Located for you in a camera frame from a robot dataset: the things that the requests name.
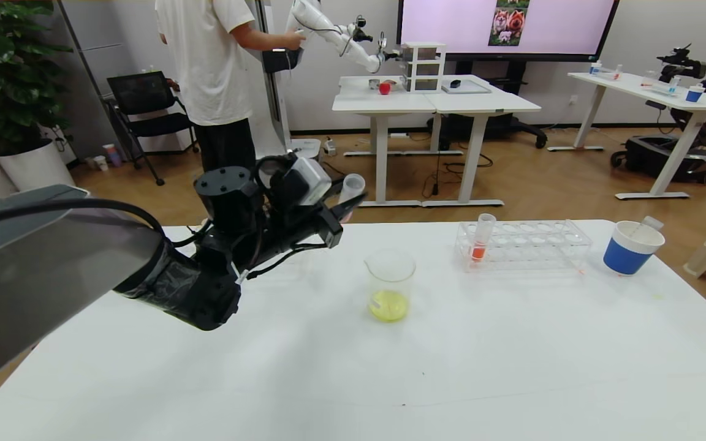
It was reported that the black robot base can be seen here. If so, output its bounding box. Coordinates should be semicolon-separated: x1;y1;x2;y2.
610;136;706;183

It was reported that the white desk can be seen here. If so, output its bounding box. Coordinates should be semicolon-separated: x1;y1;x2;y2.
333;75;464;209
422;75;542;208

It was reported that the black folding chair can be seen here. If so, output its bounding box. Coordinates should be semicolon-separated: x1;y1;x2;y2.
107;70;199;186

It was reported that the potted green plant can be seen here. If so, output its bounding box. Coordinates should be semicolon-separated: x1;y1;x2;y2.
0;0;76;192

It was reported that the blue white paper cup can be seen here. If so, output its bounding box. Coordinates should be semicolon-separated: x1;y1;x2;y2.
603;220;666;276

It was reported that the glass beaker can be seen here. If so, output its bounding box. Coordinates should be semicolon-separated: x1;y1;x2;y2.
364;254;417;323

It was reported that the black camera rig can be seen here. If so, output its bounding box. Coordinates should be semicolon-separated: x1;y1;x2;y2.
656;43;706;83

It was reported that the large wall display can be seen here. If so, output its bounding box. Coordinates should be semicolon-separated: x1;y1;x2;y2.
397;0;620;62

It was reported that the person in white shirt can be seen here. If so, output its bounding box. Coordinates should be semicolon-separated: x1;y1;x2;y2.
156;0;308;184

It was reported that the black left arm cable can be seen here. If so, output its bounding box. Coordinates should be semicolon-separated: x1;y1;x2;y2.
0;197;167;236

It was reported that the grey flat tray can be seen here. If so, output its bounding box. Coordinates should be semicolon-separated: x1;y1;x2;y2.
441;80;492;94

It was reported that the yellow liquid test tube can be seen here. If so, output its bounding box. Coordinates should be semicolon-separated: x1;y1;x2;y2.
632;216;664;239

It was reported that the long white table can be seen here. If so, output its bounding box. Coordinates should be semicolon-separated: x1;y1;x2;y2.
546;72;706;201

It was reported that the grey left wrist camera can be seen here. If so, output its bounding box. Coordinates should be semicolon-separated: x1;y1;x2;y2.
270;154;333;206

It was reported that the white humanoid robot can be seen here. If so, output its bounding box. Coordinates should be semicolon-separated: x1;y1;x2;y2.
254;0;404;163

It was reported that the white drawer shelf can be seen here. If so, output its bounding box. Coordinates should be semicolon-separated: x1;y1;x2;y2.
402;42;447;94

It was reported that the red liquid test tube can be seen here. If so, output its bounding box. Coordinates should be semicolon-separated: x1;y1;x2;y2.
338;173;367;221
470;213;497;263

